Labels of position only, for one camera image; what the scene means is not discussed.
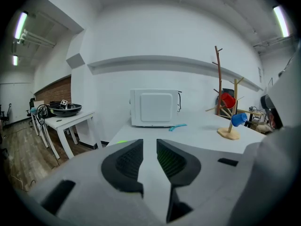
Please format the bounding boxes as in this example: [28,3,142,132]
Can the small white side table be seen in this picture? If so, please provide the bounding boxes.
[44,111,103,160]

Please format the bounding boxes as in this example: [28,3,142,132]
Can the red plastic cup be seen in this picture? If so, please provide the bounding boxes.
[220,92,237,109]

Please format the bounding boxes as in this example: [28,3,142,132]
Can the white ceiling pipes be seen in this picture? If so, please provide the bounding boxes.
[14,29,56,48]

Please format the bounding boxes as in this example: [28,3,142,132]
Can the light wooden desk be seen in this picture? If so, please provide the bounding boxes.
[243,109,265,127]

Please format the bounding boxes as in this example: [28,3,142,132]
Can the blue plastic cup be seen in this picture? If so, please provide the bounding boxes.
[231,113,248,127]

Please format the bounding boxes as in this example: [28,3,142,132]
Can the orange wooden coat rack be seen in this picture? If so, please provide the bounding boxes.
[212,45,224,116]

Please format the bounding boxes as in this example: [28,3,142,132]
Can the white microwave oven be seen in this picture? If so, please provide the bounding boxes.
[128,88,183,128]

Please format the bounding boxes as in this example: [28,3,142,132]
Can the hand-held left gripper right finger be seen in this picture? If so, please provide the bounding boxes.
[157,139,242,226]

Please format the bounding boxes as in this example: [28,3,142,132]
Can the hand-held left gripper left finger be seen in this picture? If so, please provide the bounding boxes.
[29,139,166,226]

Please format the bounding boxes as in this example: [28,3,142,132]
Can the black microwave power cable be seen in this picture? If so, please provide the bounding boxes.
[176,90,183,113]

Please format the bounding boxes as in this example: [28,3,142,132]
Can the wooden mug tree stand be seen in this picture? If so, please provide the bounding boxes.
[205,77,253,141]

